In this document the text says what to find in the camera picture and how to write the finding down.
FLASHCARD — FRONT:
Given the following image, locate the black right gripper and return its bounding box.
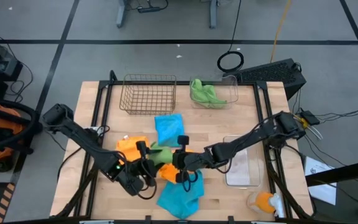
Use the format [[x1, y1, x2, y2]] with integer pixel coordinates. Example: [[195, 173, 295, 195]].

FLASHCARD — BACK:
[[172, 134, 204, 184]]

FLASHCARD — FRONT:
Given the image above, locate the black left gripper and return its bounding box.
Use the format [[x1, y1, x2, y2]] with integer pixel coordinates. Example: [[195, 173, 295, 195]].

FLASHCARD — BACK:
[[129, 141, 160, 187]]

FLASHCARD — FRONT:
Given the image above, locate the green microfiber towel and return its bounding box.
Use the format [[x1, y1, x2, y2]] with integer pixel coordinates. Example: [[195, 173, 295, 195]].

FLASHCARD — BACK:
[[147, 141, 174, 167], [190, 78, 228, 110]]

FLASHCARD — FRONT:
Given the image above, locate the orange microfiber towel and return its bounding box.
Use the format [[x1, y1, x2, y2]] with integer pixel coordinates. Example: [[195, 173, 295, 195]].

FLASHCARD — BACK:
[[157, 149, 198, 184], [116, 136, 151, 162]]

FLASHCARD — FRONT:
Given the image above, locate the blue microfiber towel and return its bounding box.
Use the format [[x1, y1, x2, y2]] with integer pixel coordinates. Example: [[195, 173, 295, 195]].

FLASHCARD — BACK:
[[156, 170, 205, 220], [154, 113, 185, 148]]

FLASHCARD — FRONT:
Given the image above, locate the long clear plastic bin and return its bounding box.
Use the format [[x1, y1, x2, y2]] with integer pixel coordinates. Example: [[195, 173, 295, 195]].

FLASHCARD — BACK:
[[222, 135, 262, 189]]

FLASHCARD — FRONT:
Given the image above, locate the wide clear plastic bin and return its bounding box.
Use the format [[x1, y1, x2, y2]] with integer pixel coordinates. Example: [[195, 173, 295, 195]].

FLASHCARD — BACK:
[[189, 74, 239, 110]]

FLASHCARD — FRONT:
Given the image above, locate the orange spray bottle white nozzle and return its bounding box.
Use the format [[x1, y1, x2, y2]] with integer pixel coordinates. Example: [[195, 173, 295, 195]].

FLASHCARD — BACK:
[[246, 190, 287, 218]]

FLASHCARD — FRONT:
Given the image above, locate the black computer tower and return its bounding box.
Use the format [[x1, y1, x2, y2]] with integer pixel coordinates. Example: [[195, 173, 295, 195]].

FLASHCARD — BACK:
[[222, 58, 307, 101]]

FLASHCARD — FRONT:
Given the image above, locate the black power adapter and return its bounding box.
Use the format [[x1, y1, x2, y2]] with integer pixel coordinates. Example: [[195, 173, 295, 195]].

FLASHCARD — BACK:
[[300, 109, 321, 126]]

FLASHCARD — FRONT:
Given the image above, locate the white paper sheet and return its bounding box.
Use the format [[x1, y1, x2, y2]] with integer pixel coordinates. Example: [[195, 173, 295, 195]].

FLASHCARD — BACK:
[[303, 156, 337, 205]]

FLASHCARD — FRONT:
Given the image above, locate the orange black hazard floor strip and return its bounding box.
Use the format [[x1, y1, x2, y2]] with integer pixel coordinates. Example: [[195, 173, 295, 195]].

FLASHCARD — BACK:
[[0, 182, 16, 224]]

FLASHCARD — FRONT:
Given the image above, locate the grey desk leg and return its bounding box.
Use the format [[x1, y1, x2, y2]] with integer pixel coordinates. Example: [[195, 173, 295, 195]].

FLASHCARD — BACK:
[[208, 0, 219, 29], [116, 0, 129, 29]]

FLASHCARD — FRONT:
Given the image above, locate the black power strip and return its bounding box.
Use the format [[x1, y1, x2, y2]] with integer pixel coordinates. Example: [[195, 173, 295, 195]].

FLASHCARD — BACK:
[[137, 6, 163, 14]]

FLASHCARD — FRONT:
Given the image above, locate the black bar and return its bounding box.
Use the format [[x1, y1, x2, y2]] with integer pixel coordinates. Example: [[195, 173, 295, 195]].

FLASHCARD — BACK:
[[305, 157, 358, 187]]

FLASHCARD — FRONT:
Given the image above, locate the copper wire basket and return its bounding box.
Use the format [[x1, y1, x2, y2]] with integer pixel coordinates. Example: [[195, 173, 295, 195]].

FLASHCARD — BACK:
[[119, 73, 177, 116]]

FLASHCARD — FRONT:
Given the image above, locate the black aluminium table frame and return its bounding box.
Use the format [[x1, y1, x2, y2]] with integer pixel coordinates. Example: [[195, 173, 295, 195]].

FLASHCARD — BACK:
[[53, 70, 315, 223]]

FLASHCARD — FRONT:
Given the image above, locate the black floor cable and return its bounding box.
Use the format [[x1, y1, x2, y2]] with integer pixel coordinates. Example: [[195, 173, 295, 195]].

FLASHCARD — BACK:
[[44, 130, 86, 181]]

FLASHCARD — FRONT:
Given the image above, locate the black coiled cable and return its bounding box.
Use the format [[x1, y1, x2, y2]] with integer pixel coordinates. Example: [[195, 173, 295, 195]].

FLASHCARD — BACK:
[[216, 0, 245, 73]]

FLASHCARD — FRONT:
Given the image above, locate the orange vacuum cleaner black hose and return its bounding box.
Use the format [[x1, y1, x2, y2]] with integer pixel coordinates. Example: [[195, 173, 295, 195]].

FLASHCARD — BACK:
[[0, 98, 43, 174]]

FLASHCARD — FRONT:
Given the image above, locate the yellow cable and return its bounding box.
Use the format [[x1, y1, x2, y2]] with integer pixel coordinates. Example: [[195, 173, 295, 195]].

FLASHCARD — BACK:
[[268, 0, 293, 63]]

